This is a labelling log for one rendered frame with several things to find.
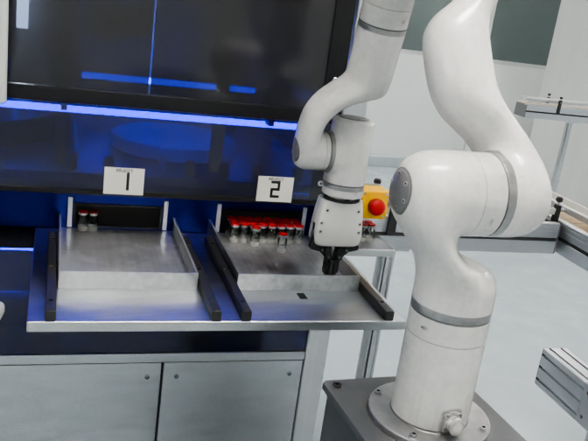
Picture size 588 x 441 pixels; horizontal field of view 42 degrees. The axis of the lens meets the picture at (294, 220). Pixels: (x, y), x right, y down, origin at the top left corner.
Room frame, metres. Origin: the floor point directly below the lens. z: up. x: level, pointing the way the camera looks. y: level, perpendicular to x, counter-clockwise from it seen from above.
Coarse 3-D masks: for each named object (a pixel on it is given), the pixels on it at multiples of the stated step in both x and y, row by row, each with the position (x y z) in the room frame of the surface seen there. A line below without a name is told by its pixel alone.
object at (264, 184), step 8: (264, 176) 1.68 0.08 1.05; (264, 184) 1.68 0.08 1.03; (272, 184) 1.69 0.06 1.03; (288, 184) 1.70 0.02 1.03; (256, 192) 1.68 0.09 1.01; (264, 192) 1.68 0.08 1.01; (280, 192) 1.70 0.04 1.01; (288, 192) 1.70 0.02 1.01; (256, 200) 1.68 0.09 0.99; (264, 200) 1.69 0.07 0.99; (272, 200) 1.69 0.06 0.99; (280, 200) 1.70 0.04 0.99; (288, 200) 1.70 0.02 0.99
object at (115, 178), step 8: (104, 168) 1.57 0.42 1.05; (112, 168) 1.58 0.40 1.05; (120, 168) 1.58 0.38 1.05; (128, 168) 1.59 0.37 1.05; (104, 176) 1.57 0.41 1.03; (112, 176) 1.58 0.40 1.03; (120, 176) 1.58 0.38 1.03; (136, 176) 1.59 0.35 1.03; (104, 184) 1.57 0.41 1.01; (112, 184) 1.58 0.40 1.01; (120, 184) 1.58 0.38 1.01; (136, 184) 1.59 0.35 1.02; (104, 192) 1.57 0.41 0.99; (112, 192) 1.58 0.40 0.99; (120, 192) 1.58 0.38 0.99; (128, 192) 1.59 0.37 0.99; (136, 192) 1.59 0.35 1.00
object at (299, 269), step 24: (216, 240) 1.62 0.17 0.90; (240, 264) 1.54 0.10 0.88; (264, 264) 1.56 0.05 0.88; (288, 264) 1.59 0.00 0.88; (312, 264) 1.61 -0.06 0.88; (240, 288) 1.41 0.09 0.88; (264, 288) 1.42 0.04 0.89; (288, 288) 1.44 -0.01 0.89; (312, 288) 1.46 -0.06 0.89; (336, 288) 1.47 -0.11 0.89
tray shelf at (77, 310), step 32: (32, 256) 1.44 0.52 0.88; (32, 288) 1.28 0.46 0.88; (224, 288) 1.41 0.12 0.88; (32, 320) 1.16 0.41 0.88; (64, 320) 1.17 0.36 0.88; (96, 320) 1.19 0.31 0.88; (128, 320) 1.21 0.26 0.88; (160, 320) 1.22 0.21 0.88; (192, 320) 1.24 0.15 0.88; (224, 320) 1.26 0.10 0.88; (256, 320) 1.28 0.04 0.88; (288, 320) 1.30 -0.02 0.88; (320, 320) 1.32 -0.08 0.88; (352, 320) 1.34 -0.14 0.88; (384, 320) 1.36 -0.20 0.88
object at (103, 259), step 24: (72, 240) 1.55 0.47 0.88; (96, 240) 1.57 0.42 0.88; (120, 240) 1.59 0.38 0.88; (144, 240) 1.61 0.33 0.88; (168, 240) 1.64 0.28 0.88; (72, 264) 1.41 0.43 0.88; (96, 264) 1.43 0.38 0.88; (120, 264) 1.45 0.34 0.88; (144, 264) 1.47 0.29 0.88; (168, 264) 1.49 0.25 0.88; (192, 264) 1.42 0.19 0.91; (72, 288) 1.31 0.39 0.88; (96, 288) 1.32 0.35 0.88; (120, 288) 1.33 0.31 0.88; (144, 288) 1.35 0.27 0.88; (168, 288) 1.36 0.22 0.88; (192, 288) 1.38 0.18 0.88
